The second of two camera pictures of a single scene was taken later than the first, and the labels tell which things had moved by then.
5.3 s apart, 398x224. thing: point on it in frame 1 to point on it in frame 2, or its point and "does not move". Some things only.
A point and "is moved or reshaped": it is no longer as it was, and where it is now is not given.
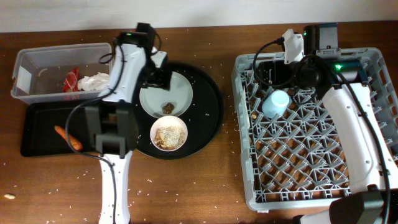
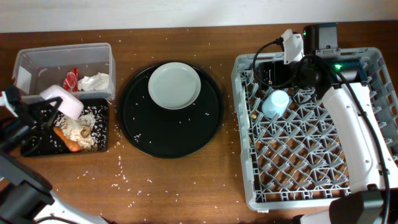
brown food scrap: x=168 y=108 to x=86 y=132
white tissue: x=99 y=81 does not move
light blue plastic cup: x=275 y=104 does not move
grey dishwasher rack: x=296 y=162 does not move
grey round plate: x=180 y=94 is moved or reshaped
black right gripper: x=277 y=66 does not move
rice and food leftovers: x=169 y=137 to x=81 y=130
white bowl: x=168 y=134 to x=70 y=107
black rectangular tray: x=56 y=128 does not move
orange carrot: x=74 y=143 does not move
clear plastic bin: x=62 y=73 does not move
